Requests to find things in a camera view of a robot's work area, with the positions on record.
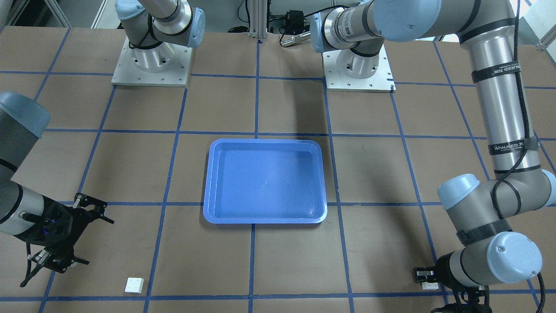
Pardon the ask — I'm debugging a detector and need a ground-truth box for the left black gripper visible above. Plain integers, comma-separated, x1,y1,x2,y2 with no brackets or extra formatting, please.
414,254,492,313

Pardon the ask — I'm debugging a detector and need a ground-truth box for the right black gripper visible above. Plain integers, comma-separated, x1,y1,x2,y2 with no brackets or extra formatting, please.
20,193,115,273

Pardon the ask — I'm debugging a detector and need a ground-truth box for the white plain block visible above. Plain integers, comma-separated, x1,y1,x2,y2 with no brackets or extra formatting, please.
421,281,440,290

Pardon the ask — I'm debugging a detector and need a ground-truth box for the white block with studs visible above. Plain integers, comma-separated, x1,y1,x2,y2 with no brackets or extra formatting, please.
124,277,145,294

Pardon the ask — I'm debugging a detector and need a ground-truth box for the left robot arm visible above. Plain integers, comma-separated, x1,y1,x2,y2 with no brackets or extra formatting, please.
308,0,555,313

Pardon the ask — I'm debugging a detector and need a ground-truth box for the blue plastic tray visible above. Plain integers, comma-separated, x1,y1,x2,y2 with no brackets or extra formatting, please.
203,138,328,224

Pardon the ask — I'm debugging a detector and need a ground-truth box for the silver metal cylinder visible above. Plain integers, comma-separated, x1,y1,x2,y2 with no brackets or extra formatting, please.
279,31,311,48

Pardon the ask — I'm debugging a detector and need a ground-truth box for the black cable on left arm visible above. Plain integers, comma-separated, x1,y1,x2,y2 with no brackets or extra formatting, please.
491,0,548,313

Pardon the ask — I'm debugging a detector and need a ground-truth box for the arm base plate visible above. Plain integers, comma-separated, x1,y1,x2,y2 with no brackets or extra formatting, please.
111,38,195,87
321,46,397,93

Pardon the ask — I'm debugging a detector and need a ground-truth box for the aluminium frame post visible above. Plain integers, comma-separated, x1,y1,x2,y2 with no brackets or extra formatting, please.
245,0,270,43

